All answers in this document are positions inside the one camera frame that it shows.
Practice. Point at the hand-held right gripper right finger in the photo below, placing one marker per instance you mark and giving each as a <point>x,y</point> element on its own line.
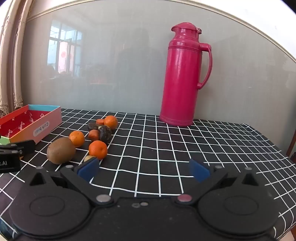
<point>198,172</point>

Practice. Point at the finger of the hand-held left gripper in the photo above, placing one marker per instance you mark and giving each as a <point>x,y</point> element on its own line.
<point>25,147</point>

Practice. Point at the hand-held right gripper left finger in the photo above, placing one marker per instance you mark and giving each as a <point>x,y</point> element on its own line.
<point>87,170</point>

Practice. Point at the orange tangerine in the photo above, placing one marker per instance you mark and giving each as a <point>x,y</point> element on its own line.
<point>98,149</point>
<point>77,138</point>
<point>111,121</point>

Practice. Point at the red cardboard box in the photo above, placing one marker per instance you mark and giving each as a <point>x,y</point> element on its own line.
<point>34,120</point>

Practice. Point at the brown kiwi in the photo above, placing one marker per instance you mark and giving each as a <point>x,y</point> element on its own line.
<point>61,150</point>

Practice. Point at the dark wrinkled fruit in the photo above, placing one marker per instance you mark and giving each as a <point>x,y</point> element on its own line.
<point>105,134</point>
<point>92,126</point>

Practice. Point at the small carrot piece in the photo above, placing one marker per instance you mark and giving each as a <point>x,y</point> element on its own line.
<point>100,121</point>

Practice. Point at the black checkered tablecloth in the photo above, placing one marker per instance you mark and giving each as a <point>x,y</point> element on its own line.
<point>161,150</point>

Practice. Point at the beige embroidered curtain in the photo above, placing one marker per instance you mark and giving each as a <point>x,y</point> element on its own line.
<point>9,69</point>

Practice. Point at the brown wooden furniture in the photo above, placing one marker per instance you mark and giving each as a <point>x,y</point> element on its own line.
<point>291,150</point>

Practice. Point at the pink thermos jug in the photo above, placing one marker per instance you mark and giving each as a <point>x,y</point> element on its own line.
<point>182,76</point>

